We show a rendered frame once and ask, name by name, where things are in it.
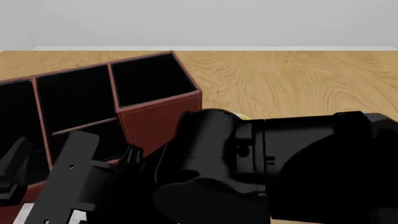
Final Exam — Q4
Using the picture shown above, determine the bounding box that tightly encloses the red-brown desk caddy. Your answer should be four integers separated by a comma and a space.
0, 50, 203, 209

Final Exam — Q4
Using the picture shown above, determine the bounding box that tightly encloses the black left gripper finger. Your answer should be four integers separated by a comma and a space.
0, 136, 33, 185

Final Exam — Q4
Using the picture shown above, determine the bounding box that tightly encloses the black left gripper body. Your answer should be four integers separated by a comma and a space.
0, 179, 26, 207

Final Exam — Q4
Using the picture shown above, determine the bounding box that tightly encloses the dark grey flat plate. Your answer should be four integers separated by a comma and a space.
24, 130, 125, 224

